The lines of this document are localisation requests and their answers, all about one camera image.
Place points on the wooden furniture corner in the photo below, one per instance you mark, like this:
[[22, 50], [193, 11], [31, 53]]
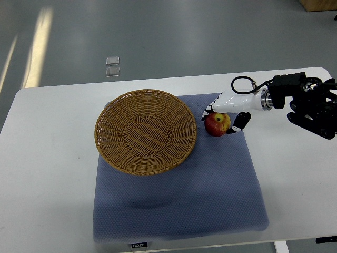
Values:
[[318, 5]]

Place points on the upper floor socket plate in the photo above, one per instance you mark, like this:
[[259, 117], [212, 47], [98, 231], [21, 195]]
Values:
[[112, 60]]

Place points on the lower floor socket plate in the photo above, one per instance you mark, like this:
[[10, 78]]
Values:
[[112, 71]]

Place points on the woven wicker basket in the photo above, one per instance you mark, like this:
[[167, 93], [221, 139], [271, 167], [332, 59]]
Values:
[[145, 132]]

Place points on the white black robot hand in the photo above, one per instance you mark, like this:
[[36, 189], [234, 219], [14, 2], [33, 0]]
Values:
[[238, 107]]

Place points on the black white table label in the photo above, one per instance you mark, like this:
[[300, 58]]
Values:
[[139, 245]]

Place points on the white table leg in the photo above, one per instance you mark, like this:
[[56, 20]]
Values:
[[281, 247]]

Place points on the black table bracket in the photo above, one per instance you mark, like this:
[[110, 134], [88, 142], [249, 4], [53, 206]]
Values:
[[322, 240]]

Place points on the floor socket plate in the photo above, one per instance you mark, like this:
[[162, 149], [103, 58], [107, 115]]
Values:
[[112, 71], [112, 60]]

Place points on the red yellow apple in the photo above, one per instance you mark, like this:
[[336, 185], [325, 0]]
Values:
[[217, 124]]

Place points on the blue grey cloth mat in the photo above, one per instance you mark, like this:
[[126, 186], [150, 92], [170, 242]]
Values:
[[214, 191]]

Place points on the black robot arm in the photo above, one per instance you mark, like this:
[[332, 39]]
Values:
[[313, 102]]

